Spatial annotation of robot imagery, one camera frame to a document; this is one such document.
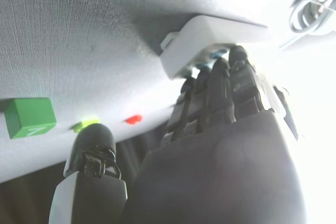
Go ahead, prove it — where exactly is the white power strip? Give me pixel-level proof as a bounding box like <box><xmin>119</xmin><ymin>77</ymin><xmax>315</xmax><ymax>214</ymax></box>
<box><xmin>159</xmin><ymin>15</ymin><xmax>268</xmax><ymax>80</ymax></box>

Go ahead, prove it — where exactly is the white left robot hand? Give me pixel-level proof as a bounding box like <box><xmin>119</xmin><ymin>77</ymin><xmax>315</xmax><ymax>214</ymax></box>
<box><xmin>48</xmin><ymin>45</ymin><xmax>308</xmax><ymax>224</ymax></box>

